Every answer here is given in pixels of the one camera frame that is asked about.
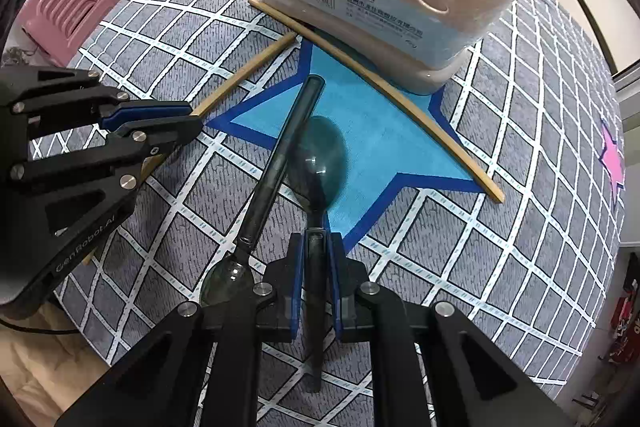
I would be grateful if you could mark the black spoon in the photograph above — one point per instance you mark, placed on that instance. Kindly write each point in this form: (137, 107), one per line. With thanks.
(232, 273)
(317, 168)

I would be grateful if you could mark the pink plastic stool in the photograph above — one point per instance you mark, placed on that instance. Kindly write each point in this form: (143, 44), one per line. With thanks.
(60, 27)

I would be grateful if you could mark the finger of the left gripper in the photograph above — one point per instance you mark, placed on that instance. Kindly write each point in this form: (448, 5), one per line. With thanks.
(145, 107)
(159, 138)

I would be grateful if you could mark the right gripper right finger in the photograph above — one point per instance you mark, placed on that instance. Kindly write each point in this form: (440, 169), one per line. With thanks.
(431, 366)

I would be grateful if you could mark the checkered star tablecloth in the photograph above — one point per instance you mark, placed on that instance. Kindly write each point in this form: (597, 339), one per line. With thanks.
(532, 101)

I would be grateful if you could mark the wooden chopstick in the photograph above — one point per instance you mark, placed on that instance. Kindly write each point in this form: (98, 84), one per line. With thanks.
(219, 94)
(395, 97)

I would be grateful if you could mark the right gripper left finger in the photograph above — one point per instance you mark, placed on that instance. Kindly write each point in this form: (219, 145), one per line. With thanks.
(199, 366)

